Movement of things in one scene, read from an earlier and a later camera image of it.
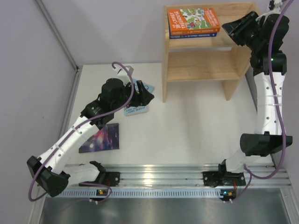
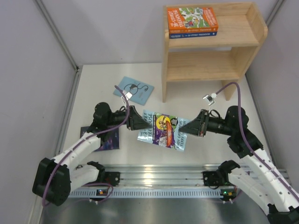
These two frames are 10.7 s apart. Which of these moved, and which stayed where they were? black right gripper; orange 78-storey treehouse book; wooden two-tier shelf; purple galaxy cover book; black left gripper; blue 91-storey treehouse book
Moved: black right gripper; black left gripper
Stayed: orange 78-storey treehouse book; blue 91-storey treehouse book; wooden two-tier shelf; purple galaxy cover book
